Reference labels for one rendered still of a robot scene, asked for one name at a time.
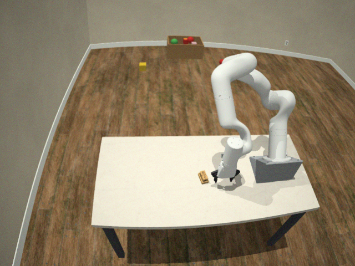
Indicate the brown wooden digit cube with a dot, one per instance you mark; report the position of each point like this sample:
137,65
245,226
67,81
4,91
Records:
204,178
202,173

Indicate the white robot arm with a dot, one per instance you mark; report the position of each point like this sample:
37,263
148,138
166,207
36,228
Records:
243,69

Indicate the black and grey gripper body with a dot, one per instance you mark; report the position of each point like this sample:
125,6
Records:
223,172

